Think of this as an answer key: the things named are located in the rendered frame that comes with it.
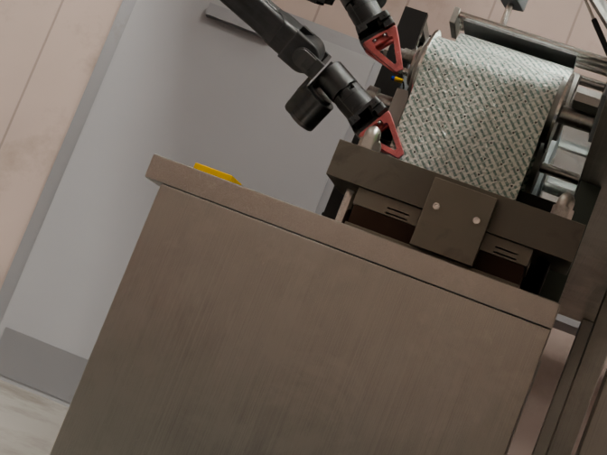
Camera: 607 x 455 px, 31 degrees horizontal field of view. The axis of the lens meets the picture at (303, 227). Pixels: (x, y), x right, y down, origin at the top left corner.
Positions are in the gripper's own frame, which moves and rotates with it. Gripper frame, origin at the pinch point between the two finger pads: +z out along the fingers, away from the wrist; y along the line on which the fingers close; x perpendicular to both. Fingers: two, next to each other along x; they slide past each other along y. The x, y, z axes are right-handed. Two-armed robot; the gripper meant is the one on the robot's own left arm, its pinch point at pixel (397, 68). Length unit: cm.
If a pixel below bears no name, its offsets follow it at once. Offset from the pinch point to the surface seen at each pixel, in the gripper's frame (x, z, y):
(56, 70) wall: -122, -171, -312
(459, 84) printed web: 7.3, 9.6, 5.7
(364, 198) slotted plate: -16.5, 22.4, 25.0
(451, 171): -1.6, 22.4, 6.4
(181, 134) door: -83, -112, -316
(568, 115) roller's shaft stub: 21.3, 23.1, 1.6
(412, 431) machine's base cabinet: -27, 57, 34
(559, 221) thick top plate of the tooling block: 7.2, 40.5, 26.9
